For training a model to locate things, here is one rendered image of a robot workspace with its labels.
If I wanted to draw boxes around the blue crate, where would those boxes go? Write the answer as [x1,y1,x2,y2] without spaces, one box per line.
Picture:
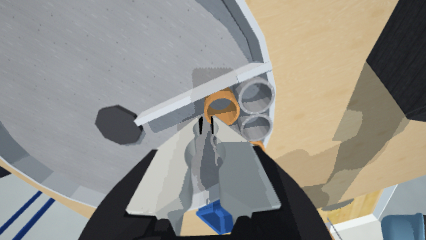
[196,199,233,235]

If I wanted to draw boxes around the grey metal sleeve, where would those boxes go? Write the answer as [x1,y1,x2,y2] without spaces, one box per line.
[236,108,273,142]
[233,75,275,115]
[210,121,241,149]

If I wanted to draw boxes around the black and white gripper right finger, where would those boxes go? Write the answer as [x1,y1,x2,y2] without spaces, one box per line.
[211,115,332,240]

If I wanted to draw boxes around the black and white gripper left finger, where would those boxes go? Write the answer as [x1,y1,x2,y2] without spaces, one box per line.
[78,116,203,240]

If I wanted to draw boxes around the bronze bushing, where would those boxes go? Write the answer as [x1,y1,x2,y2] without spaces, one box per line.
[249,141,265,152]
[204,87,240,125]

